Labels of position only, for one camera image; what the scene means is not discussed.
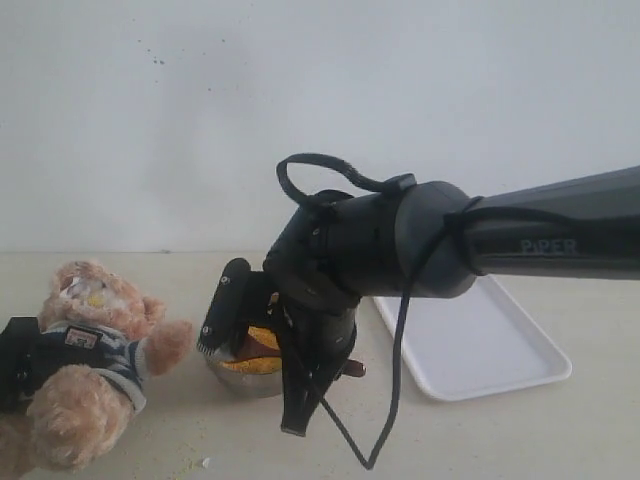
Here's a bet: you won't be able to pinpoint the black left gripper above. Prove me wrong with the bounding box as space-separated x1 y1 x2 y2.
1 316 75 413

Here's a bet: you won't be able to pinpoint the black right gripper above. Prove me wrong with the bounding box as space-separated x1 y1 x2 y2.
243 272 355 437

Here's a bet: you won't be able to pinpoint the dark red wooden spoon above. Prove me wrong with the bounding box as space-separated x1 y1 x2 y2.
230 336 366 378

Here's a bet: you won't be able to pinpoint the plush teddy bear striped shirt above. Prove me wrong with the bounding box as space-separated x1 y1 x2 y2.
0 258 195 472

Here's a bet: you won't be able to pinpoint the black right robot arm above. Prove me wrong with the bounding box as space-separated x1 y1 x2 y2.
262 163 639 436

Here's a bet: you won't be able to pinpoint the yellow millet grains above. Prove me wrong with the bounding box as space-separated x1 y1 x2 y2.
221 326 282 375

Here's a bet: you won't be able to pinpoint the steel bowl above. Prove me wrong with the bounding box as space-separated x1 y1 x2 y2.
202 304 286 400

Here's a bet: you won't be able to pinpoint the white rectangular plastic tray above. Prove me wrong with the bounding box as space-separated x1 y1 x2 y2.
402 276 572 402

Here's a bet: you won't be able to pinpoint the black camera cable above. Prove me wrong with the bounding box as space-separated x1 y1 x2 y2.
276 153 486 471

